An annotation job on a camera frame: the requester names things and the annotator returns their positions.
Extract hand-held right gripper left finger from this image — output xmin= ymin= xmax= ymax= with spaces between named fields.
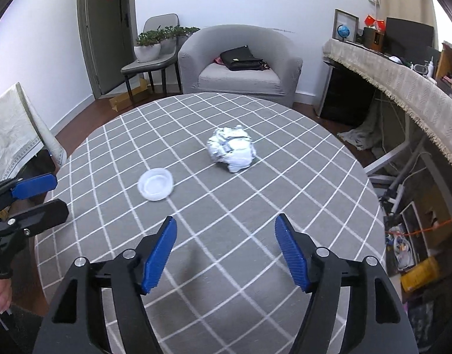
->
xmin=33 ymin=215 xmax=178 ymax=354

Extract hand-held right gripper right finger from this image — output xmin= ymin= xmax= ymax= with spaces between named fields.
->
xmin=275 ymin=213 xmax=420 ymax=354

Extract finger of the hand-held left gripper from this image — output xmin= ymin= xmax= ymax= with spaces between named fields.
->
xmin=0 ymin=173 xmax=58 ymax=215
xmin=8 ymin=199 xmax=69 ymax=236

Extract clear plastic lid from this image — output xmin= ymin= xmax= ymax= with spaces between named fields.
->
xmin=137 ymin=168 xmax=175 ymax=203

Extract crumpled white paper ball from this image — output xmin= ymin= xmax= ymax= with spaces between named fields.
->
xmin=206 ymin=125 xmax=258 ymax=174

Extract flat cardboard box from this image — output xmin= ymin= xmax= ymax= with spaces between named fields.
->
xmin=110 ymin=78 xmax=151 ymax=112

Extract yellow box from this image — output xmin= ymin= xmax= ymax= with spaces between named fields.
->
xmin=400 ymin=257 xmax=441 ymax=293

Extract white cloth on floor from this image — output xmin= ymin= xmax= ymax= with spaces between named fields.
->
xmin=338 ymin=118 xmax=381 ymax=152

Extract grey door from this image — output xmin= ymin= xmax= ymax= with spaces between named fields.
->
xmin=76 ymin=0 xmax=136 ymax=99

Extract grey dining chair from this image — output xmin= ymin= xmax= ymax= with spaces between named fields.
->
xmin=121 ymin=14 xmax=184 ymax=102

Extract black cabinet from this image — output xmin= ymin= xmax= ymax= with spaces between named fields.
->
xmin=318 ymin=61 xmax=377 ymax=128

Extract potted plant in white pot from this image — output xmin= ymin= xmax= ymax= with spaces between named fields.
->
xmin=134 ymin=30 xmax=162 ymax=63

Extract grey armchair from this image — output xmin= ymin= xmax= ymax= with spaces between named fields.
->
xmin=178 ymin=24 xmax=304 ymax=108

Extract small potted plant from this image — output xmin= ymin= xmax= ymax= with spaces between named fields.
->
xmin=159 ymin=26 xmax=179 ymax=55
xmin=176 ymin=26 xmax=200 ymax=48

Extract black handbag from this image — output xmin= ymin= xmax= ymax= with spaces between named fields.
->
xmin=219 ymin=45 xmax=265 ymax=71

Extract beige fringed desk cloth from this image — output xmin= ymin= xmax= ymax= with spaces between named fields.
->
xmin=323 ymin=38 xmax=452 ymax=179

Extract dark brown box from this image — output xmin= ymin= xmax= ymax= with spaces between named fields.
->
xmin=362 ymin=27 xmax=383 ymax=48

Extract small red flags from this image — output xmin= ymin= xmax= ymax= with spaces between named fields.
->
xmin=364 ymin=15 xmax=386 ymax=32

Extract black monitor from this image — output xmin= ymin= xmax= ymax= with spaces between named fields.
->
xmin=385 ymin=17 xmax=435 ymax=58

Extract orange cable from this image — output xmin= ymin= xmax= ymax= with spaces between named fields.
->
xmin=386 ymin=214 xmax=452 ymax=237

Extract white desk frame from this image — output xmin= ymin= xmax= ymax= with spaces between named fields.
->
xmin=364 ymin=107 xmax=433 ymax=192

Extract picture frame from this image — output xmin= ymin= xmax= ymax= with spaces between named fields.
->
xmin=333 ymin=8 xmax=360 ymax=43

